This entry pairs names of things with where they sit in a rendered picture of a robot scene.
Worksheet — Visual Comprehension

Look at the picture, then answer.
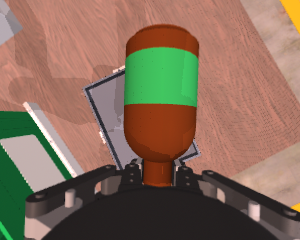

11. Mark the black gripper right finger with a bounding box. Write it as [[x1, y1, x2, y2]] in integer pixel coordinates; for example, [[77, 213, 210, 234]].
[[172, 159, 300, 240]]

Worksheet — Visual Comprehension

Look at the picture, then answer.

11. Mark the brown bottle with green label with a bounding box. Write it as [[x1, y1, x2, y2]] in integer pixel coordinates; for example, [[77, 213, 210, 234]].
[[123, 24, 199, 187]]

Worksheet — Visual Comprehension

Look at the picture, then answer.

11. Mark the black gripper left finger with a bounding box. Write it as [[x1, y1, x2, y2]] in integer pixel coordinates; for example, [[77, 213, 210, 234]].
[[24, 156, 144, 240]]

